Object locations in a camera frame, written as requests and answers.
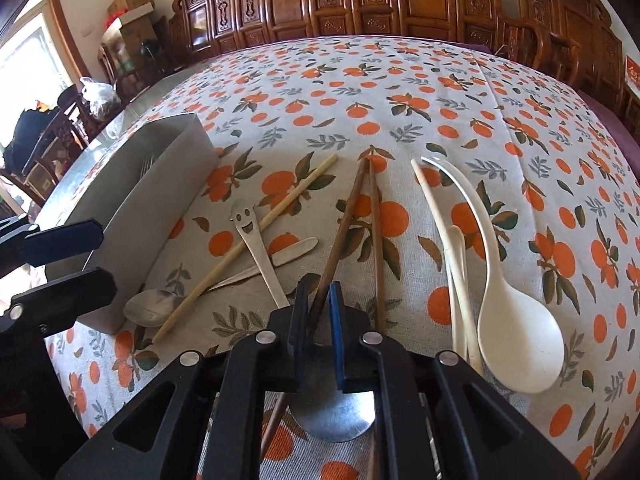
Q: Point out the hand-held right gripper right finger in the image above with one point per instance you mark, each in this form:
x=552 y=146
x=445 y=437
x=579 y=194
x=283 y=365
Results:
x=337 y=332

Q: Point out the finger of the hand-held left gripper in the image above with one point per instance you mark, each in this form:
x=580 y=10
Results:
x=65 y=242
x=70 y=292

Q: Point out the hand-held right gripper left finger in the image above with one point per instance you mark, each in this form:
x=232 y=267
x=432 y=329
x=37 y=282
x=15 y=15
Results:
x=300 y=332

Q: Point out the smiley face metal spoon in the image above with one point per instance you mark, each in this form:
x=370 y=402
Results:
x=255 y=250

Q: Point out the light bamboo chopstick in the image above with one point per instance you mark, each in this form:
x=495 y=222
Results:
x=250 y=250

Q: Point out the dark wooden chopstick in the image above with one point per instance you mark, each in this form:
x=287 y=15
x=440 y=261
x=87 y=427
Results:
x=375 y=240
x=345 y=225

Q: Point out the grey metal tray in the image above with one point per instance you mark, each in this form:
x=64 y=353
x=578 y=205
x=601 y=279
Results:
x=165 y=220

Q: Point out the black bag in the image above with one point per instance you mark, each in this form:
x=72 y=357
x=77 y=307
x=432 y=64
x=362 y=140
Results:
x=30 y=135

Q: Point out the metal fork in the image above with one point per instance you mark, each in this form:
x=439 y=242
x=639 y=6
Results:
x=146 y=164

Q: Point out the dark wooden chair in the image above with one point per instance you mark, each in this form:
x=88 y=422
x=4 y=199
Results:
x=65 y=120

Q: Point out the small white plastic spoon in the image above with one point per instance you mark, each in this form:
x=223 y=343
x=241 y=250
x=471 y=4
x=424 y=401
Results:
x=457 y=245

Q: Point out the clear plastic bag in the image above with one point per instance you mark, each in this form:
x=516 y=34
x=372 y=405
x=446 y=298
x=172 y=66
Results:
x=97 y=96

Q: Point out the white chopstick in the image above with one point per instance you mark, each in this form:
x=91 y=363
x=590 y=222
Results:
x=432 y=200

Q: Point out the large white plastic spoon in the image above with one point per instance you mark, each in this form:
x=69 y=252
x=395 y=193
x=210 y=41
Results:
x=520 y=345

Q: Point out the white cardboard box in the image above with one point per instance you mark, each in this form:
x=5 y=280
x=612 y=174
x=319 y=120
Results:
x=132 y=14

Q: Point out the orange print tablecloth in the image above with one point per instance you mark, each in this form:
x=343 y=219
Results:
x=350 y=85

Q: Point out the carved wooden chair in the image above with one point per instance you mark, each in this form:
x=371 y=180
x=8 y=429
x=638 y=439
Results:
x=575 y=20

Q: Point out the red and white box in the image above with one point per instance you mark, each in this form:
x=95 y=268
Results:
x=633 y=72

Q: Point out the wooden door frame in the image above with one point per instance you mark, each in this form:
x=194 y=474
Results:
x=62 y=30

